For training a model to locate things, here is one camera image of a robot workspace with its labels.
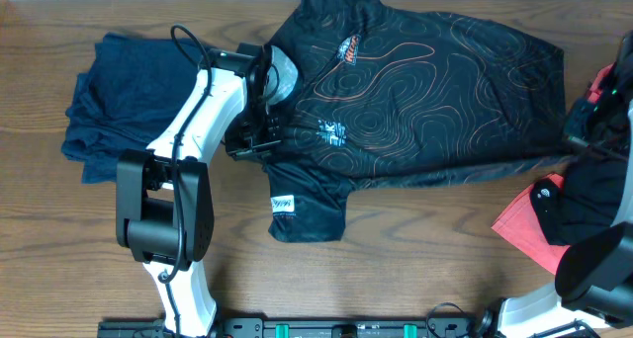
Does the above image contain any black orange contour-pattern shirt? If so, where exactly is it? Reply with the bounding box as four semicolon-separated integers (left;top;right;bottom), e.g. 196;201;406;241
255;0;566;242

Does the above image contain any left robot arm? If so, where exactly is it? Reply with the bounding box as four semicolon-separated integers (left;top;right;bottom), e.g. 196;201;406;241
116;43;300;337

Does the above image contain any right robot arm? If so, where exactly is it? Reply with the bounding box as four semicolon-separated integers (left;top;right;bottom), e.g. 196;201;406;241
472;34;632;337

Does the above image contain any black garment with logo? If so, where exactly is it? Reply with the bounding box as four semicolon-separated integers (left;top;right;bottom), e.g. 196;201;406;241
530;156;627;246

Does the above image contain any folded navy blue garment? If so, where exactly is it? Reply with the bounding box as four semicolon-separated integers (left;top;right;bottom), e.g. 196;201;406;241
60;33;203;184

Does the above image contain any black mounting rail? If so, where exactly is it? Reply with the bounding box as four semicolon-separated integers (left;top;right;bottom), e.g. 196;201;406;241
96;317;496;338

